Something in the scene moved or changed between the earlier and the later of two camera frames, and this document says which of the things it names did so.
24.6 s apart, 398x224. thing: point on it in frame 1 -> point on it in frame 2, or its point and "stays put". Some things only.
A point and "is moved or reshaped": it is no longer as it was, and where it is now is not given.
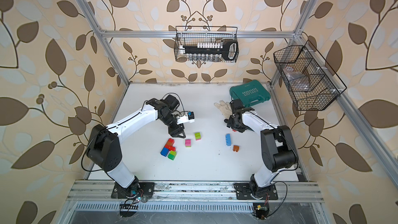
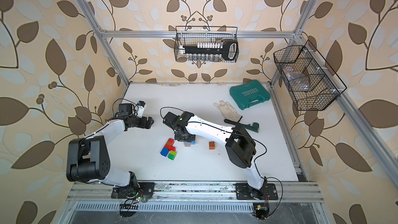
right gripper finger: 241,129 -> 190,137
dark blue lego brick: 165,151 stays put
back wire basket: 209,44 stays put
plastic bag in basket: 298,81 stays put
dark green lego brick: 171,156 stays put
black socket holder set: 228,50 stays put
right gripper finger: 230,123 -> 179,137
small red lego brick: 170,148 stays put
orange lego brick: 236,148 is moved or reshaped
